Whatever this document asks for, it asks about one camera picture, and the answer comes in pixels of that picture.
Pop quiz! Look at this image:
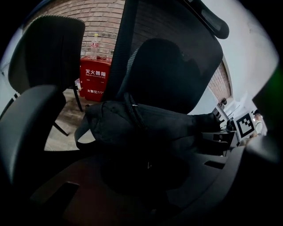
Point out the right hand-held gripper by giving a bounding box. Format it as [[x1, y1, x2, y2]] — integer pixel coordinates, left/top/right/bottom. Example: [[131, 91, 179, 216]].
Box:
[[202, 112, 256, 155]]

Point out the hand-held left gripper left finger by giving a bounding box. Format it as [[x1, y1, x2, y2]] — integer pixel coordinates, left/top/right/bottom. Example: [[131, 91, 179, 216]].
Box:
[[28, 153, 157, 226]]

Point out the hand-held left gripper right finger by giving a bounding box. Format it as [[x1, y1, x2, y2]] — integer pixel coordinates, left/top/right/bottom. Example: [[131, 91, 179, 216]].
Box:
[[152, 145, 249, 226]]

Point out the black mesh office chair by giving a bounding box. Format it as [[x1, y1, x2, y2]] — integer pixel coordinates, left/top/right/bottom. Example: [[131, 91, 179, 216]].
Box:
[[0, 0, 230, 184]]

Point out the dark chair blue seat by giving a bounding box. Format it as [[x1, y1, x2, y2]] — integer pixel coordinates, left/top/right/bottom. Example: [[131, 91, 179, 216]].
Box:
[[8, 15, 86, 136]]

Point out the red metal box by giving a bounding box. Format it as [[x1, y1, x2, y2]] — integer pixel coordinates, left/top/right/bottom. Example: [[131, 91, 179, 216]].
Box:
[[79, 56, 112, 103]]

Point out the plastic bottle yellow cap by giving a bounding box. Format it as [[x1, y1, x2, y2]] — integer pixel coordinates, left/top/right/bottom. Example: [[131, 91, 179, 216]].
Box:
[[89, 33, 100, 61]]

